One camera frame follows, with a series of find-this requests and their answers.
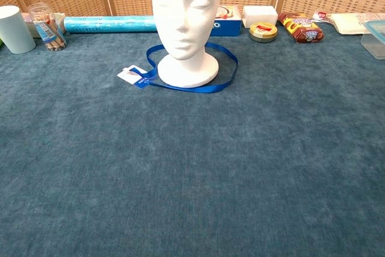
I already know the blue and pink Oreo box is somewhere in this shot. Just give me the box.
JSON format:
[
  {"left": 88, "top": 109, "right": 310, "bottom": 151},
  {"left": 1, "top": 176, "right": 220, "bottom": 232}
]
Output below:
[{"left": 210, "top": 4, "right": 243, "bottom": 37}]

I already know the clear plastic packet with barcode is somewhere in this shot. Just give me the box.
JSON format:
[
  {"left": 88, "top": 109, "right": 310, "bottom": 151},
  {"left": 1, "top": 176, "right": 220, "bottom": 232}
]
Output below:
[{"left": 329, "top": 12, "right": 385, "bottom": 34}]

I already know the light blue film roll box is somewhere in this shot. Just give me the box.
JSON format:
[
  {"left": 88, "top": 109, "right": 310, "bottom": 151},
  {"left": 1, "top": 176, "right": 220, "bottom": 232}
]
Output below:
[{"left": 63, "top": 15, "right": 159, "bottom": 34}]

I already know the white foam mannequin head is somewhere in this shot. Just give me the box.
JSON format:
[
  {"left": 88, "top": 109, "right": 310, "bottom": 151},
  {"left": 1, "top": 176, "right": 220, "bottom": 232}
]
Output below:
[{"left": 150, "top": 0, "right": 220, "bottom": 88}]

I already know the blue tablecloth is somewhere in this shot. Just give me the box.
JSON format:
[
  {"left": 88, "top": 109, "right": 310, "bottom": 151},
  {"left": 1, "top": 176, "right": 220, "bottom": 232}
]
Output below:
[{"left": 0, "top": 23, "right": 385, "bottom": 257}]

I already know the pale blue plastic cup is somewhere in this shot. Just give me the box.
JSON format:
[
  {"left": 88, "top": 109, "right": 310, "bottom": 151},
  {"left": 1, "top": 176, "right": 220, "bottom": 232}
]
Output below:
[{"left": 0, "top": 5, "right": 37, "bottom": 55}]

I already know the clear container with blue lid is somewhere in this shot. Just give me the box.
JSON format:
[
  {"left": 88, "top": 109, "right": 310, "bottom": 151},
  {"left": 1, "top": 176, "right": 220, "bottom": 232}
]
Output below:
[{"left": 360, "top": 20, "right": 385, "bottom": 60}]

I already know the brown biscuit packet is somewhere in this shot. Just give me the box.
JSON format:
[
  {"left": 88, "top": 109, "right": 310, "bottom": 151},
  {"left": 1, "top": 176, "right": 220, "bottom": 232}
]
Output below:
[{"left": 277, "top": 11, "right": 325, "bottom": 45}]

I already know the small red and white packet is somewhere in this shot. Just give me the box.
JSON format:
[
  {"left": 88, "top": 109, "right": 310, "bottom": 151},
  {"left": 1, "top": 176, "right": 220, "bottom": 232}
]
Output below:
[{"left": 312, "top": 10, "right": 331, "bottom": 23}]

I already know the small white box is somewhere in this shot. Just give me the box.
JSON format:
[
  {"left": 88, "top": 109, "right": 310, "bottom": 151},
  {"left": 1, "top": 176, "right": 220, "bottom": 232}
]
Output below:
[{"left": 242, "top": 5, "right": 279, "bottom": 29}]

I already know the blue lanyard with badge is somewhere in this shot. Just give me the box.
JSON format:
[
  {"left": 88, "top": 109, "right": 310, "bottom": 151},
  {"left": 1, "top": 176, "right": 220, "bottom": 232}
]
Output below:
[{"left": 117, "top": 41, "right": 238, "bottom": 94}]

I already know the round tin with label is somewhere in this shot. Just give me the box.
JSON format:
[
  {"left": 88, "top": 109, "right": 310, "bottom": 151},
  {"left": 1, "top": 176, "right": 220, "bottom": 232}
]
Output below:
[{"left": 249, "top": 22, "right": 279, "bottom": 43}]

